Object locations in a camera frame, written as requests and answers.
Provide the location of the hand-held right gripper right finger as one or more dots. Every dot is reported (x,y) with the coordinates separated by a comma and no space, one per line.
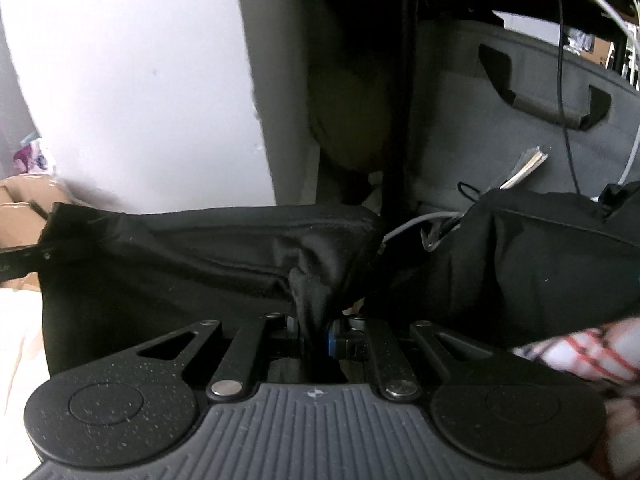
(331,342)

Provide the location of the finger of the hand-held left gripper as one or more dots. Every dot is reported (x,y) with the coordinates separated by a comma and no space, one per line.
(25,260)

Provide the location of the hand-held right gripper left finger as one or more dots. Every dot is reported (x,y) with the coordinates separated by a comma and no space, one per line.
(292,345)

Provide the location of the black cartoon print t-shirt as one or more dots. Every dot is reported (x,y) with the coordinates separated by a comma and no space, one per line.
(175,270)

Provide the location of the pile of black clothes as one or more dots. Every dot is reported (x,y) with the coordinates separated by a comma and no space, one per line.
(550,270)

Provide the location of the brown flattened cardboard box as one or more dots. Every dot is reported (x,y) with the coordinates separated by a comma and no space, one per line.
(25,195)

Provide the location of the purple white plastic bag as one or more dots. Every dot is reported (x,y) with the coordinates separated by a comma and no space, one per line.
(30,155)

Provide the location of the dark olive hanging bag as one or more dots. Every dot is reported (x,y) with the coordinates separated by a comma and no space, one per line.
(350,120)

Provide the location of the red white plaid cloth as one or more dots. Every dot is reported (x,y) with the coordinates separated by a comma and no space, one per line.
(590,350)

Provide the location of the grey storage box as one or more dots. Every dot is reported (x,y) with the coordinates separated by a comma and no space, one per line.
(450,110)

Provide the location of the plastic wrapped packet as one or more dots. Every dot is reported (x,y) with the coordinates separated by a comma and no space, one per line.
(525,165)

